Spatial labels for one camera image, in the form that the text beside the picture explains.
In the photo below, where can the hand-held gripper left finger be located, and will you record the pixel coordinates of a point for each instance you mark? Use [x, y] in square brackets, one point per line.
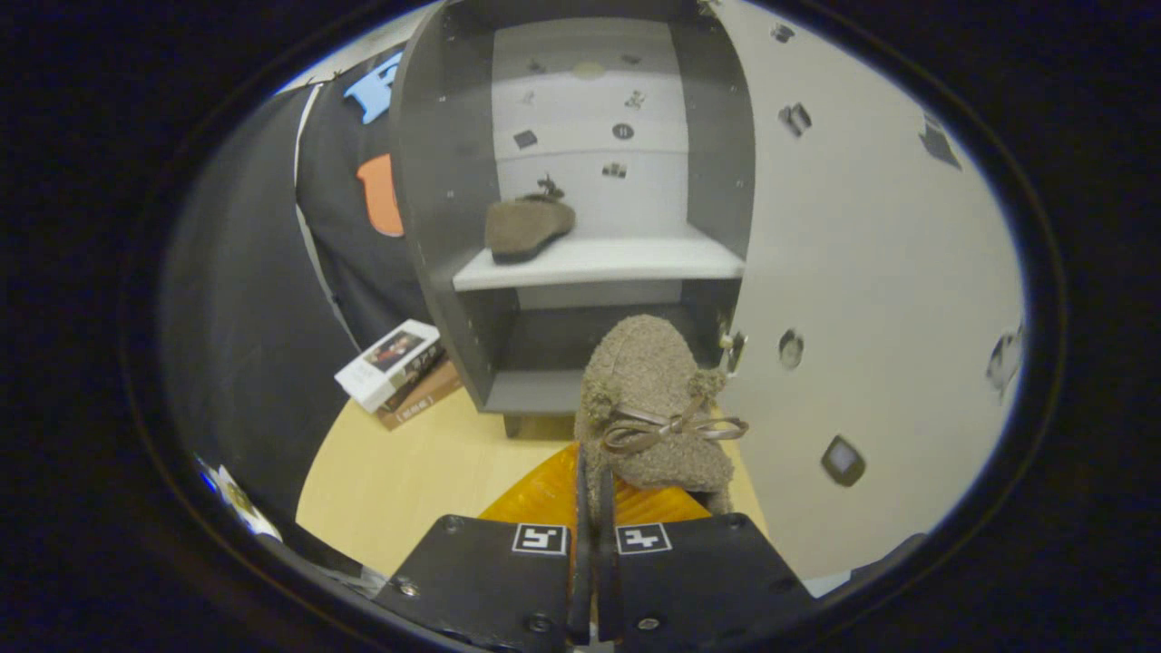
[580, 589]

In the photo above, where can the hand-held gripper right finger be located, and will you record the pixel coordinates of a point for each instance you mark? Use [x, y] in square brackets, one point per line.
[606, 589]

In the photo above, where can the brown fuzzy shoe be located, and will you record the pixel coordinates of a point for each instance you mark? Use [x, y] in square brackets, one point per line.
[644, 381]
[526, 227]

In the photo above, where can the grey shoe cabinet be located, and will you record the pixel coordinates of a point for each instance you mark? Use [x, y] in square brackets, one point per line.
[435, 181]

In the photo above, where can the brown book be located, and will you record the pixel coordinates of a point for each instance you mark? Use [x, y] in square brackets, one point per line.
[426, 394]

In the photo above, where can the black backdrop cloth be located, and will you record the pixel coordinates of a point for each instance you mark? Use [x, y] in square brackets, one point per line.
[245, 317]

